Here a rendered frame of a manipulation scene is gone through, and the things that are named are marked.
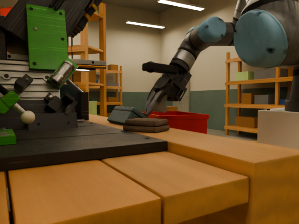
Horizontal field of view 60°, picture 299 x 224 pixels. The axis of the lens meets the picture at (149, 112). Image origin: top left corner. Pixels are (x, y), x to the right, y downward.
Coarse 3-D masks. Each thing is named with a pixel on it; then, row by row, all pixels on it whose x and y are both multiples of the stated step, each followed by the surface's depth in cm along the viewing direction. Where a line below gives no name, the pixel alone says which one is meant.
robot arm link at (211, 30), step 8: (216, 16) 78; (200, 24) 80; (208, 24) 77; (216, 24) 77; (224, 24) 78; (192, 32) 85; (200, 32) 79; (208, 32) 77; (216, 32) 77; (224, 32) 78; (232, 32) 81; (192, 40) 85; (200, 40) 81; (208, 40) 79; (216, 40) 79; (224, 40) 82; (200, 48) 86
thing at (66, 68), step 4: (64, 64) 77; (68, 64) 78; (72, 64) 78; (60, 68) 77; (64, 68) 77; (68, 68) 77; (72, 68) 79; (56, 72) 76; (60, 72) 76; (64, 72) 76; (68, 72) 78; (52, 76) 75; (56, 76) 75; (60, 76) 76; (64, 76) 77; (56, 80) 75; (60, 80) 75; (64, 80) 77; (56, 84) 77; (60, 84) 76
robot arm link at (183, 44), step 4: (192, 28) 91; (188, 32) 91; (188, 36) 87; (184, 40) 90; (188, 40) 87; (180, 44) 91; (184, 44) 88; (188, 44) 88; (180, 48) 89; (184, 48) 88; (188, 48) 87; (192, 48) 87; (192, 52) 88; (196, 52) 88; (196, 56) 89
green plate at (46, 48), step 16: (32, 16) 79; (48, 16) 82; (64, 16) 84; (32, 32) 78; (48, 32) 80; (64, 32) 83; (32, 48) 77; (48, 48) 79; (64, 48) 82; (32, 64) 76; (48, 64) 78
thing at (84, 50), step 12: (0, 12) 376; (96, 12) 341; (84, 36) 318; (72, 48) 320; (84, 48) 316; (96, 48) 342; (84, 72) 320; (84, 84) 317; (96, 84) 344; (96, 108) 366
